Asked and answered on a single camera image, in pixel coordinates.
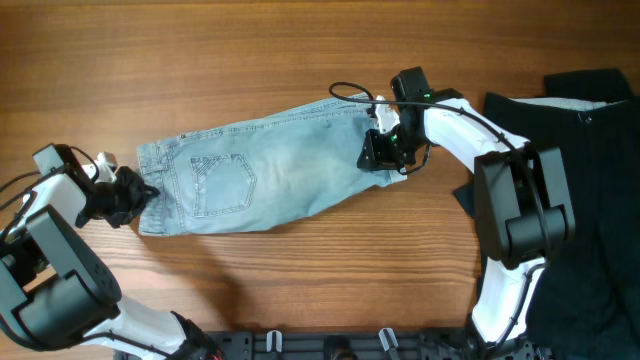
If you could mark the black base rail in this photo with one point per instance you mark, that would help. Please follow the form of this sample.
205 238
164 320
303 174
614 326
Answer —
447 344

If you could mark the right white rail clip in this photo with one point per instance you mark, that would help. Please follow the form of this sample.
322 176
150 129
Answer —
389 342

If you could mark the light blue denim shorts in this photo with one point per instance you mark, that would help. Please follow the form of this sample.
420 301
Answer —
258 174

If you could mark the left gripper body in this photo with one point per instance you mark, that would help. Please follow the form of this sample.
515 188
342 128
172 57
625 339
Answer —
123 201

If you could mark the white rail clip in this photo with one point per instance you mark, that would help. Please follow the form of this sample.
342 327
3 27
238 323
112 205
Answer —
274 341
389 342

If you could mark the left white rail clip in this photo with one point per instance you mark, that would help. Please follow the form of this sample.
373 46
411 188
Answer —
274 341

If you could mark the black clothes pile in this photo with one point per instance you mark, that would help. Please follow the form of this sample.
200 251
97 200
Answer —
586 303

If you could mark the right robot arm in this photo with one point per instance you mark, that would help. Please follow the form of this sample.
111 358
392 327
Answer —
521 204

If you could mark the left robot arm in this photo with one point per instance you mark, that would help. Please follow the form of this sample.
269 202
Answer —
56 293

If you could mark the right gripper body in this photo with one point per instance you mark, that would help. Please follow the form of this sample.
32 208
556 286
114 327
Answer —
395 146

